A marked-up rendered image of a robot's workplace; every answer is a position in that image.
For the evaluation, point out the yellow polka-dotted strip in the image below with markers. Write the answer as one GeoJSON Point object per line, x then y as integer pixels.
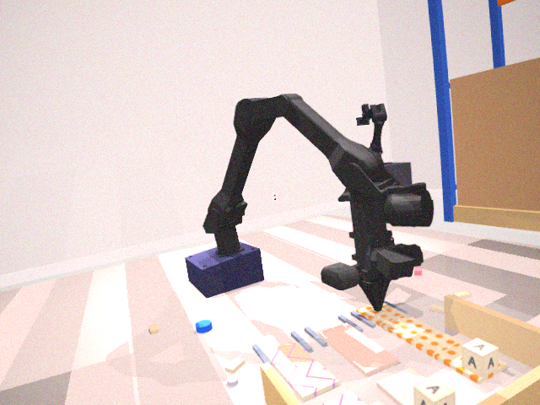
{"type": "Point", "coordinates": [368, 311]}

